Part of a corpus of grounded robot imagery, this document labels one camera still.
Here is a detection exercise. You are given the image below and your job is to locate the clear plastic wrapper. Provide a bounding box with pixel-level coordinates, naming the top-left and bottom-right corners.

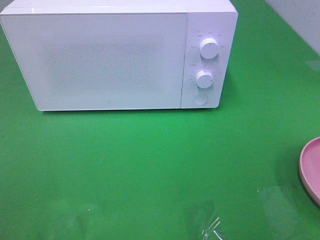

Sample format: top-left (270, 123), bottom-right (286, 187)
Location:
top-left (201, 217), bottom-right (225, 240)

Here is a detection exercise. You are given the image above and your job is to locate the round door release button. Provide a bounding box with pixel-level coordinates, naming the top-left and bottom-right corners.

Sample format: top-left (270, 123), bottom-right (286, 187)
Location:
top-left (193, 93), bottom-right (208, 106)

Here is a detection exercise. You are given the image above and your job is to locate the green table mat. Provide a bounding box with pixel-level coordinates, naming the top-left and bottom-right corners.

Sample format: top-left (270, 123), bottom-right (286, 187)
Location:
top-left (0, 0), bottom-right (320, 240)

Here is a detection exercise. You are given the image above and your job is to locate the pink plastic plate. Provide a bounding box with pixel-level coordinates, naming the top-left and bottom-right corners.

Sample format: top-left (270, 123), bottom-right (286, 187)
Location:
top-left (299, 137), bottom-right (320, 206)

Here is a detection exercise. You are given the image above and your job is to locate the white microwave oven body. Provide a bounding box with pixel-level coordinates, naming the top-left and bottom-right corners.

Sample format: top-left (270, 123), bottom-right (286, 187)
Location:
top-left (0, 0), bottom-right (238, 109)

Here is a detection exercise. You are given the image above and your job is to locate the upper white control knob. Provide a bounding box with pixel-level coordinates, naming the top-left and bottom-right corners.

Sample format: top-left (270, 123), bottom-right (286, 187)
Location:
top-left (199, 36), bottom-right (220, 60)

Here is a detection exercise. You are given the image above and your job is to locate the white microwave door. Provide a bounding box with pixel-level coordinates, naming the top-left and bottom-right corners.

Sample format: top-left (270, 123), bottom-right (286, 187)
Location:
top-left (0, 13), bottom-right (187, 111)

